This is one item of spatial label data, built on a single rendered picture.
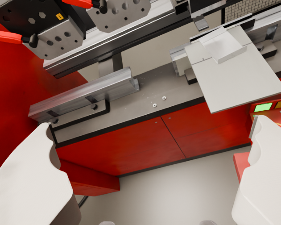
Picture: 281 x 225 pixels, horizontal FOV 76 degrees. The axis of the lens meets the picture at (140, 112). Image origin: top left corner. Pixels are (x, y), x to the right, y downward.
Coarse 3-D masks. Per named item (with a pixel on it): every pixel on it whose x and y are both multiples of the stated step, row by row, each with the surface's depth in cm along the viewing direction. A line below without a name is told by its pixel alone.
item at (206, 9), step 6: (192, 0) 49; (198, 0) 49; (204, 0) 49; (210, 0) 50; (216, 0) 50; (222, 0) 51; (192, 6) 50; (198, 6) 50; (204, 6) 51; (210, 6) 52; (216, 6) 52; (192, 12) 52; (198, 12) 53; (204, 12) 53
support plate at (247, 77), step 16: (240, 32) 55; (192, 48) 59; (256, 48) 51; (208, 64) 54; (224, 64) 52; (240, 64) 51; (256, 64) 49; (208, 80) 52; (224, 80) 50; (240, 80) 49; (256, 80) 47; (272, 80) 46; (208, 96) 50; (224, 96) 48; (240, 96) 47; (256, 96) 45
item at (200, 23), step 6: (174, 0) 70; (180, 0) 68; (186, 0) 68; (174, 6) 69; (180, 6) 69; (186, 6) 69; (180, 12) 71; (192, 18) 65; (198, 18) 64; (204, 18) 63; (198, 24) 63; (204, 24) 62; (198, 30) 62
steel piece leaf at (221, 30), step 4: (220, 28) 59; (212, 32) 59; (216, 32) 59; (220, 32) 58; (204, 36) 60; (208, 36) 59; (212, 36) 58; (216, 36) 58; (200, 40) 59; (204, 40) 59; (208, 40) 58
